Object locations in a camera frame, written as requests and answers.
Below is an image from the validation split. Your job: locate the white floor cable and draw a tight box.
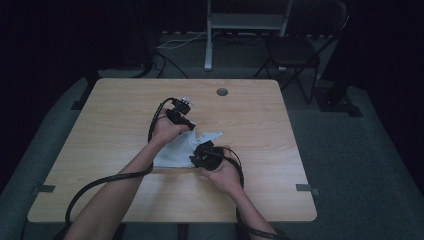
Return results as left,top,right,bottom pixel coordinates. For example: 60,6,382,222
156,29,222,50

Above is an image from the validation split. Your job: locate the grey metal stand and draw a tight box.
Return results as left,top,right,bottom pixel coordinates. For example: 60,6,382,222
204,0,294,72

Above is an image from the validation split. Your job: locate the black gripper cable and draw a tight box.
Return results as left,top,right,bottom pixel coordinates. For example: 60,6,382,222
64,96,176,228
219,145,288,240

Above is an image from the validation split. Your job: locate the white printed tank top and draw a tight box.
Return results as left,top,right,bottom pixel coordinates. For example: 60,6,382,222
152,127,202,169

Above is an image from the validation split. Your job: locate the black folding chair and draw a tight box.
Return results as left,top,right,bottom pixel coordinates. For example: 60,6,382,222
254,0,350,105

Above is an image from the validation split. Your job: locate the person's right hand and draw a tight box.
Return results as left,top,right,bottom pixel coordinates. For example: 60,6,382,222
198,147,245,198

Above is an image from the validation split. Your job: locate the black table leg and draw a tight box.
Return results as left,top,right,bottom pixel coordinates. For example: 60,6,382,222
177,222,191,240
110,222,128,240

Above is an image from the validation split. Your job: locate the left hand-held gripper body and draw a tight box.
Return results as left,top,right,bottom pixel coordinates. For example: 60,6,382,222
165,96,195,126

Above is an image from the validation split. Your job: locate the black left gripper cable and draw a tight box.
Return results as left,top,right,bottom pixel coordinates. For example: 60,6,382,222
64,96,176,228

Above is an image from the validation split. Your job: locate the person's left hand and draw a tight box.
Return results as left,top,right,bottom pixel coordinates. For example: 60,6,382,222
149,108,191,148

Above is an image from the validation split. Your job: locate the black floor cable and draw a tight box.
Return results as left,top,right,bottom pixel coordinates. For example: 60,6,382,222
152,50,190,80

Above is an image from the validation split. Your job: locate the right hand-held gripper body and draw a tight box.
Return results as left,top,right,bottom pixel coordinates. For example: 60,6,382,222
189,130,225,170

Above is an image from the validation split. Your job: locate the black stand with base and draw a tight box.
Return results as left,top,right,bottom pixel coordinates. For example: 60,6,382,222
314,0,364,118

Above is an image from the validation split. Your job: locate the grey tape strip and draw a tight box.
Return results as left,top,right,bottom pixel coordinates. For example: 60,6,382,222
32,184,57,195
295,183,321,196

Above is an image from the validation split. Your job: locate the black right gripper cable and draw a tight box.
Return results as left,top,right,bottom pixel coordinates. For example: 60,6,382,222
219,145,288,240

